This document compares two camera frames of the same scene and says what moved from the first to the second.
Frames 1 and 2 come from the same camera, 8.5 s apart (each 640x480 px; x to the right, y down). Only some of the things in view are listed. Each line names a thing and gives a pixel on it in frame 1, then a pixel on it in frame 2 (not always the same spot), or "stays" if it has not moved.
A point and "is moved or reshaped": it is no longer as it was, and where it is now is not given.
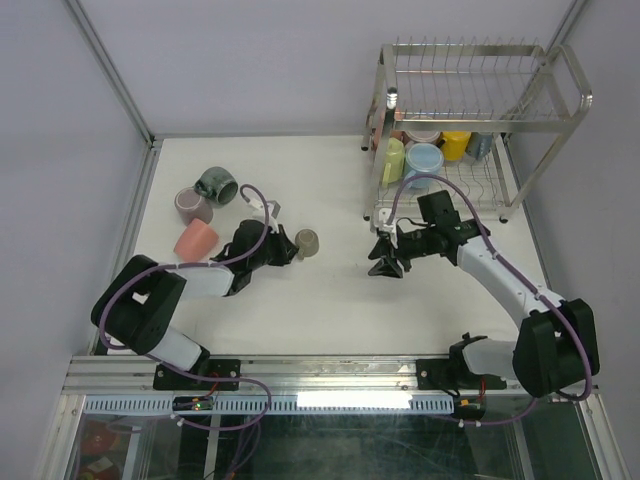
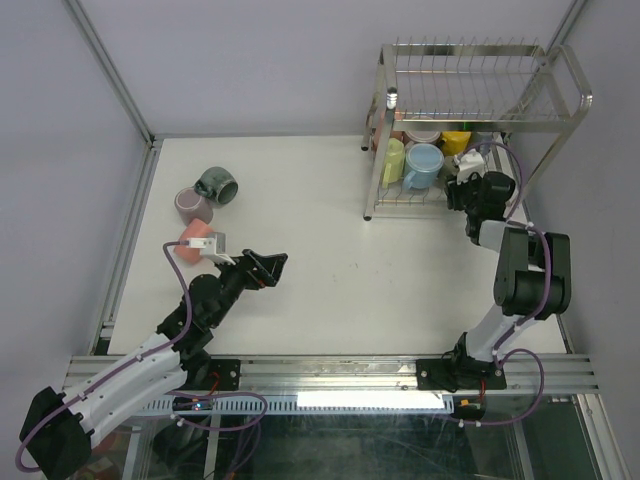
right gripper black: [385, 248] → [452, 189]
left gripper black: [286, 248] → [267, 268]
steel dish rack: [486, 111] stays
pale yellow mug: [395, 162] stays
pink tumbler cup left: [196, 241] stays
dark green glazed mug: [217, 184] stays
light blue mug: [424, 158] stays
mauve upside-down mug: [191, 205] stays
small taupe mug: [307, 242] → [450, 170]
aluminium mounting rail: [134, 376] stays
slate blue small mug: [479, 144] is moved or reshaped
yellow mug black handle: [454, 144] stays
